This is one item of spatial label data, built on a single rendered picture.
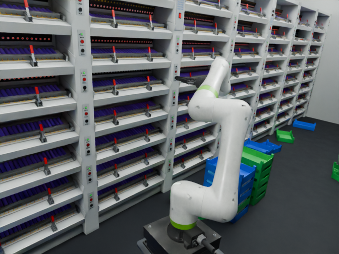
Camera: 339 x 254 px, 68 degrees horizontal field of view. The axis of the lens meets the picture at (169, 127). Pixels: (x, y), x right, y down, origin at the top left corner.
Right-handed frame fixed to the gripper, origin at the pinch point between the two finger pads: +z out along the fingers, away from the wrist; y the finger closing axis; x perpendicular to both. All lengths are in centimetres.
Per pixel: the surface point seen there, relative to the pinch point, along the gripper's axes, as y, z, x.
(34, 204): -101, 10, -62
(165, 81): -5.0, 9.8, -3.1
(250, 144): 132, -1, -87
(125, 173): -43, 6, -63
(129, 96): -39.9, 5.3, -8.8
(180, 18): 1.2, 4.4, 39.0
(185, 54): 17.5, 11.6, 15.1
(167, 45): -4.7, 9.5, 21.6
